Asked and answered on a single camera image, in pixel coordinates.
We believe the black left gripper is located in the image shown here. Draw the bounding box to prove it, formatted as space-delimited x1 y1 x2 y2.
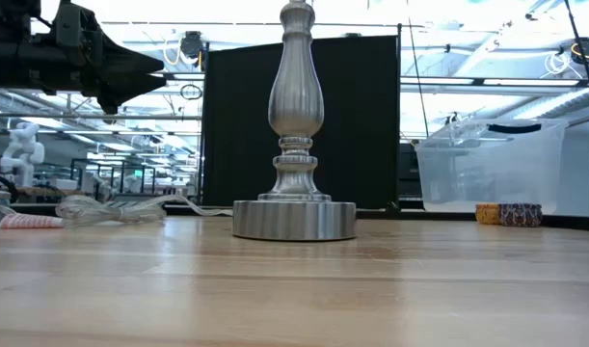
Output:
50 0 169 116

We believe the clear lamp power cord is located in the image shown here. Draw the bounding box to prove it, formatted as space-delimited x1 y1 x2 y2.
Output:
55 194 235 227

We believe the silver metal lamp base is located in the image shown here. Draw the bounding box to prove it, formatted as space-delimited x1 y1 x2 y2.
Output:
231 0 358 242

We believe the black ceiling-hung device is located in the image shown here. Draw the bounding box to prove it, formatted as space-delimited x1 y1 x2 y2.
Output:
180 31 206 62
570 37 589 67

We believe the black partition screen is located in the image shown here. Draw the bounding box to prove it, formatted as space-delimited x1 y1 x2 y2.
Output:
201 34 402 209

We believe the pink striped flat packet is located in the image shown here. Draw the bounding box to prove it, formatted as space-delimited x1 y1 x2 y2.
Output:
0 213 65 229

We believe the clear plastic storage bin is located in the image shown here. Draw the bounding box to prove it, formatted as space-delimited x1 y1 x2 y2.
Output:
414 118 569 216

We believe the thin black stand pole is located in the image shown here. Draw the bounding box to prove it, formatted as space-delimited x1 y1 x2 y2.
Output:
562 0 589 126

